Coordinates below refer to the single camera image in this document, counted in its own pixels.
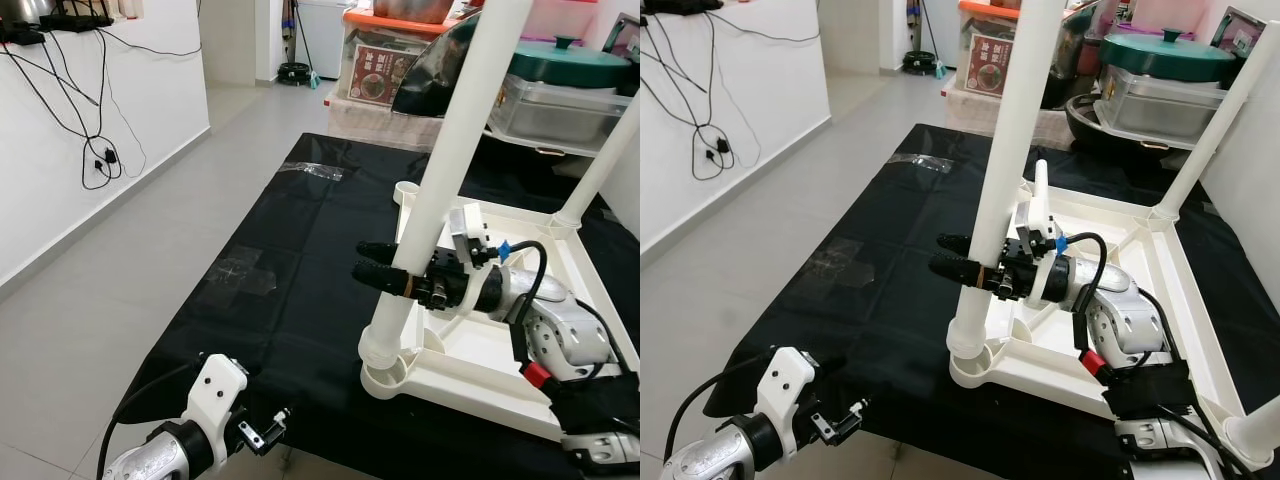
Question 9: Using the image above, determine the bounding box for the green lidded pot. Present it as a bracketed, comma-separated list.
[1100, 28, 1239, 84]
[505, 35, 637, 92]

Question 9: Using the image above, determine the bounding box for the white appliance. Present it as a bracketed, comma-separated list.
[297, 0, 352, 80]

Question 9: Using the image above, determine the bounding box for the black wall cable bundle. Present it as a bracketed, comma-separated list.
[0, 28, 203, 192]
[640, 8, 833, 184]

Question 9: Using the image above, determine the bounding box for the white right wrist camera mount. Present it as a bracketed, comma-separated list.
[447, 203, 501, 313]
[1018, 195, 1073, 303]

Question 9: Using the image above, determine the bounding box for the clear tape patch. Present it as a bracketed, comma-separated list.
[205, 245, 282, 299]
[810, 235, 882, 292]

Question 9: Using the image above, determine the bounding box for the teal mop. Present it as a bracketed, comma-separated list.
[296, 10, 323, 82]
[920, 5, 947, 79]

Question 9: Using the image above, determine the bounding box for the black wok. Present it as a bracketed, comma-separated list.
[1065, 92, 1203, 162]

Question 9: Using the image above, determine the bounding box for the white plastic table top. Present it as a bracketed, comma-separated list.
[948, 178, 1280, 471]
[358, 180, 641, 443]

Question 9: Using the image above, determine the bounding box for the red printed carton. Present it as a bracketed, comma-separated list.
[963, 35, 1017, 97]
[350, 47, 417, 105]

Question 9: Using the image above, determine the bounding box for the clear plastic storage container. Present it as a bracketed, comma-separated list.
[487, 78, 637, 152]
[1093, 68, 1233, 142]

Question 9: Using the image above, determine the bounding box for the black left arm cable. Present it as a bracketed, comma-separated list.
[662, 355, 773, 480]
[95, 360, 201, 480]

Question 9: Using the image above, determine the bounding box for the black glossy bag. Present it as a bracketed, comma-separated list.
[1040, 0, 1103, 110]
[390, 20, 482, 120]

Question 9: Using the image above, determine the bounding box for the black tablecloth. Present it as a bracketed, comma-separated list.
[115, 133, 641, 480]
[705, 123, 1280, 480]

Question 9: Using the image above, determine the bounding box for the steel pot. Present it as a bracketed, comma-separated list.
[375, 0, 457, 24]

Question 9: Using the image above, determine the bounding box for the clear tape strip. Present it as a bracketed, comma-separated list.
[885, 152, 952, 174]
[280, 160, 347, 184]

